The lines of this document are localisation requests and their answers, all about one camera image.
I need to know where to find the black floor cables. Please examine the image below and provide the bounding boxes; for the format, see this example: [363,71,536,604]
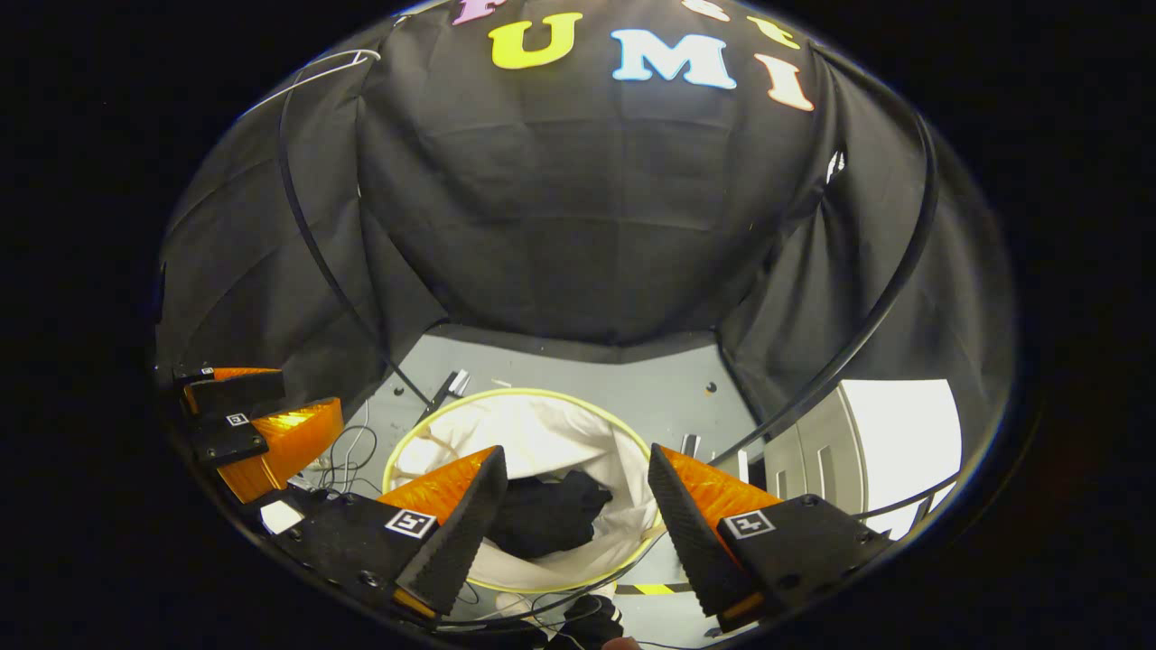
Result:
[312,397,382,499]

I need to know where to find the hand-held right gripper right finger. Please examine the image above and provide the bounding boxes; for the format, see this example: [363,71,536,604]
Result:
[648,442,895,633]

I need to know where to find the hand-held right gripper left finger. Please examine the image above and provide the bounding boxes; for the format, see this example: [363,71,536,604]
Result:
[275,445,509,620]

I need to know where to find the small white box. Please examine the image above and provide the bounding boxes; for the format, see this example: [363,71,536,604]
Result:
[260,500,305,535]

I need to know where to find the white cabinet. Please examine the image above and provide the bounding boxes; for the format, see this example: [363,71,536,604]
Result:
[763,379,964,543]

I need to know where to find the white laundry hamper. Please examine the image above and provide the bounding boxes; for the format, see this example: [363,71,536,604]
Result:
[381,388,671,595]

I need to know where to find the black backdrop cloth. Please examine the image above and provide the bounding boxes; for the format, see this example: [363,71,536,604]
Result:
[154,0,1017,434]

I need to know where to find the black jacket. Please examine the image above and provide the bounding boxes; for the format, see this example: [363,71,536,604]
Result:
[488,469,615,561]

